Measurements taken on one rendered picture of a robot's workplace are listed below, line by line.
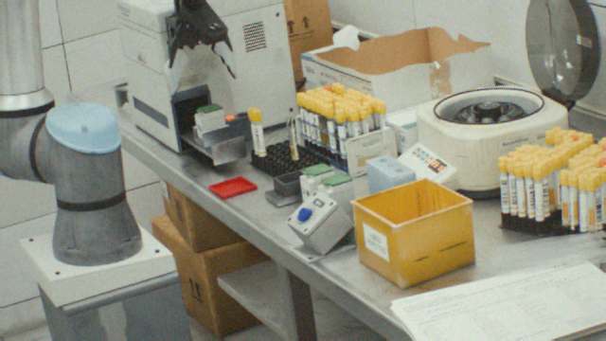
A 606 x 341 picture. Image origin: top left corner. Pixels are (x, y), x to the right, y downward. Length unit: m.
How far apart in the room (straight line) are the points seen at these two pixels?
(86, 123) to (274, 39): 0.73
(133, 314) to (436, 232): 0.50
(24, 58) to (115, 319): 0.44
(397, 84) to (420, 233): 0.61
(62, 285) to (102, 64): 1.95
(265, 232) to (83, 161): 0.35
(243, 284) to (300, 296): 1.23
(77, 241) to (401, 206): 0.50
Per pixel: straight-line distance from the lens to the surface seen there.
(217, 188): 2.24
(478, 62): 2.40
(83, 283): 1.88
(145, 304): 1.92
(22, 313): 3.91
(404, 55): 2.58
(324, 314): 3.07
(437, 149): 2.08
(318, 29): 2.94
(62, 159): 1.87
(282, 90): 2.52
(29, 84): 1.95
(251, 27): 2.47
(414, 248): 1.74
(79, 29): 3.72
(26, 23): 1.93
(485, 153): 2.01
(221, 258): 3.54
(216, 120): 2.35
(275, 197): 2.12
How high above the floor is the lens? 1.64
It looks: 20 degrees down
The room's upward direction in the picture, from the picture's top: 8 degrees counter-clockwise
